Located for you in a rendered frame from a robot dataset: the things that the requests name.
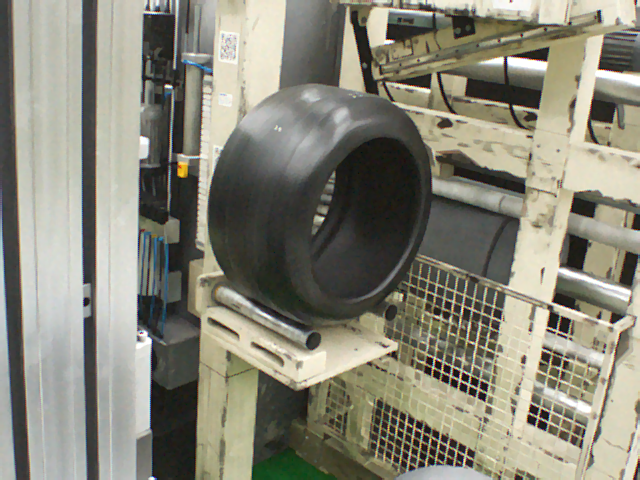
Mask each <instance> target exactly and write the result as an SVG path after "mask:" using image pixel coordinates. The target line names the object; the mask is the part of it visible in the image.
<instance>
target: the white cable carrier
mask: <svg viewBox="0 0 640 480"><path fill-rule="evenodd" d="M204 80H208V81H212V82H213V76H204ZM203 86H206V87H204V88H203V92H205V93H203V98H206V99H203V105H206V106H203V108H202V110H203V111H206V112H203V113H202V116H203V117H204V118H202V122H203V124H202V128H204V129H202V131H201V133H202V135H204V136H202V137H201V140H202V141H203V142H201V146H202V148H201V152H203V153H201V155H200V157H201V158H202V159H200V164H202V165H201V166H200V170H203V171H200V175H201V176H200V179H199V180H200V181H202V182H200V183H199V186H200V189H199V193H202V194H199V198H200V199H199V204H200V205H199V206H198V208H199V209H200V210H199V212H198V215H199V217H198V221H200V222H198V226H200V227H198V231H199V232H198V233H197V237H198V239H197V240H198V241H200V242H203V243H205V222H206V199H207V179H208V153H209V130H210V108H211V106H212V86H209V85H204V84H203ZM209 87H210V88H209ZM208 93H210V94H208ZM208 99H209V100H208ZM208 106H209V107H208ZM205 117H206V118H205ZM205 123H207V124H205ZM206 129H207V130H206ZM204 141H205V142H204ZM203 158H204V159H203ZM204 165H205V166H204Z"/></svg>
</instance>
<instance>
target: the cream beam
mask: <svg viewBox="0 0 640 480"><path fill-rule="evenodd" d="M330 2H331V3H337V4H349V5H360V6H371V7H381V8H391V9H402V10H403V11H413V12H425V13H437V14H451V15H463V16H469V17H472V18H483V20H494V21H505V22H517V23H528V24H539V25H547V26H550V27H561V28H563V26H564V27H565V26H567V23H568V22H569V18H570V13H571V8H572V3H573V0H531V4H530V6H531V10H530V11H520V10H507V9H494V8H493V2H494V0H330Z"/></svg>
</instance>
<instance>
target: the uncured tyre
mask: <svg viewBox="0 0 640 480"><path fill-rule="evenodd" d="M349 93H360V94H361V95H363V96H365V97H360V98H356V99H354V98H352V97H350V96H349V95H345V94H349ZM276 124H281V125H285V127H284V129H283V130H282V131H281V132H280V134H278V133H275V132H271V130H272V129H273V128H274V126H275V125H276ZM334 171H335V178H334V187H333V194H332V198H331V202H330V205H329V208H328V211H327V214H326V216H325V218H324V220H323V222H322V224H321V226H320V228H319V229H318V231H317V232H316V234H314V236H313V237H312V238H311V234H312V226H313V220H314V216H316V211H317V207H318V204H319V201H320V199H321V196H322V194H323V190H324V188H325V186H326V184H327V182H328V180H329V179H330V177H331V175H332V174H333V172H334ZM431 198H432V175H431V167H430V160H429V156H428V153H427V150H426V147H425V145H424V142H423V139H422V137H421V133H420V131H419V129H418V127H416V125H415V124H414V122H413V121H412V119H411V118H410V117H409V116H408V114H407V113H406V112H405V111H403V110H402V109H401V108H400V106H398V105H396V104H395V103H392V102H391V101H389V100H387V99H385V98H383V97H381V96H378V95H375V94H370V93H364V92H359V91H354V90H348V89H343V88H337V87H332V86H326V85H321V84H305V85H299V86H294V87H289V88H285V89H282V90H280V91H277V92H275V93H273V94H272V95H270V96H268V97H267V98H264V99H263V100H261V101H260V102H259V103H257V104H256V105H255V106H254V107H253V108H252V109H251V110H250V112H249V113H248V114H247V115H246V116H245V117H244V118H243V119H242V120H240V122H239V123H238V124H237V125H236V127H235V128H234V130H233V131H232V133H231V134H230V136H229V139H228V140H227V142H226V144H225V146H224V148H223V150H222V152H221V154H220V157H218V159H217V162H216V166H215V169H214V172H213V175H212V179H211V183H210V189H209V195H208V204H207V225H208V234H209V240H210V244H211V248H212V251H213V254H214V257H215V260H216V262H217V264H218V266H219V268H220V269H221V271H223V272H224V274H225V275H226V276H227V278H228V279H229V280H230V282H231V283H232V284H233V285H234V286H235V288H236V289H238V290H239V291H240V292H241V293H242V294H244V295H245V296H248V297H250V298H252V299H254V300H256V301H258V302H260V303H262V305H263V306H265V307H267V308H270V309H272V310H274V311H276V312H278V313H280V314H282V315H284V316H286V317H288V318H290V319H293V320H295V321H297V322H300V323H303V324H307V325H314V326H336V325H341V324H344V323H347V322H350V321H352V320H354V319H356V318H358V317H359V316H361V315H364V314H366V313H367V312H369V311H371V310H372V309H374V308H375V307H376V306H378V304H379V303H380V302H382V301H383V300H384V299H386V298H387V297H388V296H389V295H390V294H391V293H392V292H393V291H394V290H395V288H396V287H397V286H398V285H399V283H400V281H401V280H402V278H403V277H404V275H405V274H406V272H407V271H408V269H410V267H411V266H412V264H413V262H414V260H415V257H416V255H417V253H418V250H419V248H420V246H421V243H422V240H423V237H424V233H425V230H426V227H427V223H428V219H429V214H430V206H431Z"/></svg>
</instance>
